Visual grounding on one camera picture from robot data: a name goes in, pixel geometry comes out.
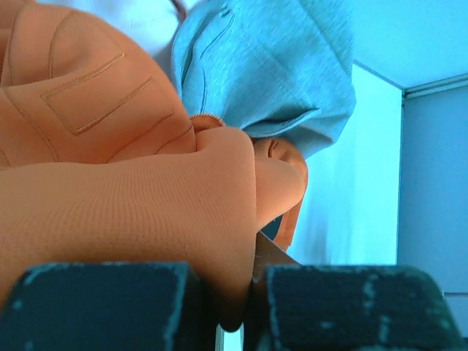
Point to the right aluminium frame post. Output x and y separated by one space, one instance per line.
435 87

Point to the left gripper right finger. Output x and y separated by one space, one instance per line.
344 307

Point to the orange jacket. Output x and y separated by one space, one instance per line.
101 162

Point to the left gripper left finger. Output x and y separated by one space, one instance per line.
108 306

